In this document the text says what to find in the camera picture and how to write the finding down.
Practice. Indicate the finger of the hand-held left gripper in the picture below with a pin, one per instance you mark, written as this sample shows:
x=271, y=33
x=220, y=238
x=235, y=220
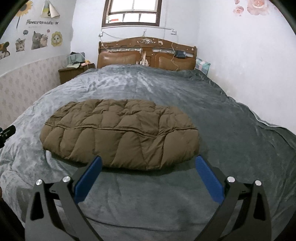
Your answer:
x=7, y=134

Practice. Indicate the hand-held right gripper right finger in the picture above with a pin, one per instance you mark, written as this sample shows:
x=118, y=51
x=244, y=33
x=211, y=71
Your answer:
x=209, y=179

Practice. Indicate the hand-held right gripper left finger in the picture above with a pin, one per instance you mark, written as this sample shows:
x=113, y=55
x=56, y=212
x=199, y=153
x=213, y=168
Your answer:
x=87, y=179

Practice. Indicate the brown quilted down jacket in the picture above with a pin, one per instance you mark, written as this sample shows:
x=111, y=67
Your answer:
x=120, y=134

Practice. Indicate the brown wooden nightstand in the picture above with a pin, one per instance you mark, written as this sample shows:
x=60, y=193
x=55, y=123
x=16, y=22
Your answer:
x=69, y=75

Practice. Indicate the grey plush blanket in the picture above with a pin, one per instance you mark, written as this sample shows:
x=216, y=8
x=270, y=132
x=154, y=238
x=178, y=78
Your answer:
x=161, y=92

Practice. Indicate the green cloth bag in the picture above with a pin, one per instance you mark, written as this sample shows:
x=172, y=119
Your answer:
x=75, y=59

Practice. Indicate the small orange object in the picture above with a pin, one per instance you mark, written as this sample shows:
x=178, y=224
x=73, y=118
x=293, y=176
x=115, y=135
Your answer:
x=85, y=63

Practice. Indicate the checked pillow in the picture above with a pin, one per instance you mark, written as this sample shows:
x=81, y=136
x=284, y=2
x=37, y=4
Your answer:
x=203, y=65

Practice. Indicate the brown wooden bed headboard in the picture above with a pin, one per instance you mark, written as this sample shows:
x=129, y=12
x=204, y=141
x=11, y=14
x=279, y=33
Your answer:
x=120, y=58

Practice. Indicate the black device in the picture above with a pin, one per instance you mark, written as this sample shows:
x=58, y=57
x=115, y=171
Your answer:
x=180, y=53

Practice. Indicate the small pink rose sticker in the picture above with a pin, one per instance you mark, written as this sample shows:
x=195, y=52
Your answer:
x=238, y=11

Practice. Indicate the dark framed window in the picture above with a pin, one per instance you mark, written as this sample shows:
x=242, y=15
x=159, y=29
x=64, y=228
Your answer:
x=131, y=11

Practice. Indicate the large pink rose sticker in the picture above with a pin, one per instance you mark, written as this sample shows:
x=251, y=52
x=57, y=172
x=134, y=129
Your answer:
x=257, y=7

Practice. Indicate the orange cat wall sticker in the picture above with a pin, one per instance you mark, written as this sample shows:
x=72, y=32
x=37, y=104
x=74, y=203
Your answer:
x=4, y=50

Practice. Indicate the tabby kitten wall sticker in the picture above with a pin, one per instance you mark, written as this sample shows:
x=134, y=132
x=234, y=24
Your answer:
x=20, y=45

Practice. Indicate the grey cats wall sticker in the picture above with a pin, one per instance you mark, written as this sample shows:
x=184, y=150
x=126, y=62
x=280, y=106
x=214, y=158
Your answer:
x=39, y=40

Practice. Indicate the flower cat wall sticker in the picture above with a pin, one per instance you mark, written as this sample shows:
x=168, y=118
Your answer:
x=56, y=39

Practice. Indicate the lettering wall sticker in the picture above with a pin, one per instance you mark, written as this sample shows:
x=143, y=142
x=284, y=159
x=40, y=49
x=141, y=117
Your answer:
x=41, y=22

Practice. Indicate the sunflower wall sticker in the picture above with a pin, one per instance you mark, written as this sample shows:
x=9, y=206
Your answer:
x=23, y=9

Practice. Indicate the white wall socket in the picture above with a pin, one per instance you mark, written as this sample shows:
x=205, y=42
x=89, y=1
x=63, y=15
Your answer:
x=100, y=34
x=174, y=32

